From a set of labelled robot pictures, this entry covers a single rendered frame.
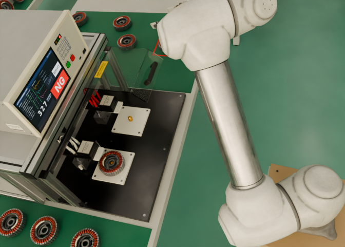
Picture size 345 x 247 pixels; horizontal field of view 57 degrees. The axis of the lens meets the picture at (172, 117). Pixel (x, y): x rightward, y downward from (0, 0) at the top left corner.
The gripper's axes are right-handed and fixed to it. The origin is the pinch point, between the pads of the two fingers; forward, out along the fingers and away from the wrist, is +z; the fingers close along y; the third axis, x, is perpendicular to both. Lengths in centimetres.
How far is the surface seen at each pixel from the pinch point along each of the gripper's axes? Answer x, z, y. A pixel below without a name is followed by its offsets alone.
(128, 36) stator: 2.6, 28.8, 7.8
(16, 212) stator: 20, -1, 112
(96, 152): 19, -19, 73
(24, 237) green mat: 27, -8, 116
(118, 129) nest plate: 23, -8, 57
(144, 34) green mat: 7.2, 27.3, -0.9
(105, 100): 8, -9, 54
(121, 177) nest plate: 33, -24, 74
